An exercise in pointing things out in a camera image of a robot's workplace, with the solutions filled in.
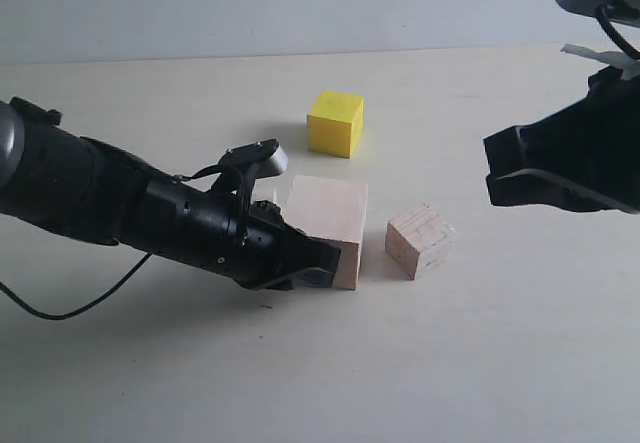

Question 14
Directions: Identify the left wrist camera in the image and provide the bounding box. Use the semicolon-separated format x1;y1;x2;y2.
218;138;289;195

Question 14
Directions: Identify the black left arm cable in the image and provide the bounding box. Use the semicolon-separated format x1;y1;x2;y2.
0;252;152;321

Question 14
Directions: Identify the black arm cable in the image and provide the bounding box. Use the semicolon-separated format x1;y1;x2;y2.
595;3;640;62
0;252;152;321

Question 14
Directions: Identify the yellow cube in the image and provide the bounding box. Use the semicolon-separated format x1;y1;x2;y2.
307;90;365;159

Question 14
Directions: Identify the medium wooden cube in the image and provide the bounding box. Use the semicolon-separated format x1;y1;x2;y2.
385;203;456;280

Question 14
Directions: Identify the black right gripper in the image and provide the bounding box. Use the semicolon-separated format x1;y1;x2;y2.
483;66;639;214

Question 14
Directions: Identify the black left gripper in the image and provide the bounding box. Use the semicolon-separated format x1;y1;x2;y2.
144;175;341;291

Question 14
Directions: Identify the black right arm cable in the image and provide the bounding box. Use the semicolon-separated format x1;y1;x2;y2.
595;3;640;62

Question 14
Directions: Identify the large wooden cube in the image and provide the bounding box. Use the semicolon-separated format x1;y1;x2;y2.
283;175;368;291

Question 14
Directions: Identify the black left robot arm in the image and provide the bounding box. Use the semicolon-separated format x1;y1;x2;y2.
1;97;340;291

